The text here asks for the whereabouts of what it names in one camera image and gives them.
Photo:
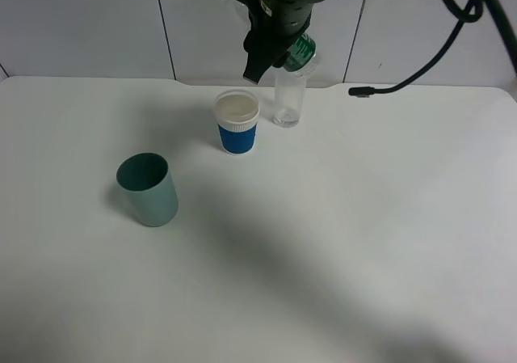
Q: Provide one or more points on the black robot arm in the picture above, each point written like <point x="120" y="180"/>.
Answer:
<point x="277" y="36"/>

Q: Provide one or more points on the clear bottle with green label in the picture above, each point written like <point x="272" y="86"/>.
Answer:
<point x="302" y="57"/>

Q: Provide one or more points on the teal plastic cup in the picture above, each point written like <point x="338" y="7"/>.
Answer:
<point x="146" y="180"/>

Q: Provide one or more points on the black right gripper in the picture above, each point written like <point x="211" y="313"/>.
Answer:
<point x="274" y="27"/>

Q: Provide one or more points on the tall clear glass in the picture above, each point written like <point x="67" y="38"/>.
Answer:
<point x="288" y="98"/>

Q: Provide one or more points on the blue sleeved white paper cup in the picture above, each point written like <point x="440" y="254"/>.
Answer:
<point x="237" y="113"/>

